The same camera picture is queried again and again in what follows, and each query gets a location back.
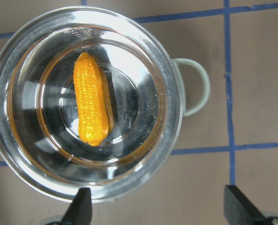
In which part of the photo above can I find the yellow corn cob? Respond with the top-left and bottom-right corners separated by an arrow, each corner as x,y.
73,52 -> 110,146

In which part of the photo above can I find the pale green electric pot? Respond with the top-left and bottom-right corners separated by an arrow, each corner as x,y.
0,6 -> 210,203

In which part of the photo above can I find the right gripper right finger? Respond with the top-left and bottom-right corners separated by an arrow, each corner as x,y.
224,185 -> 270,225

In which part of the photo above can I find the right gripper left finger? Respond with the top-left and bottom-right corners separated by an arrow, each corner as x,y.
62,187 -> 93,225

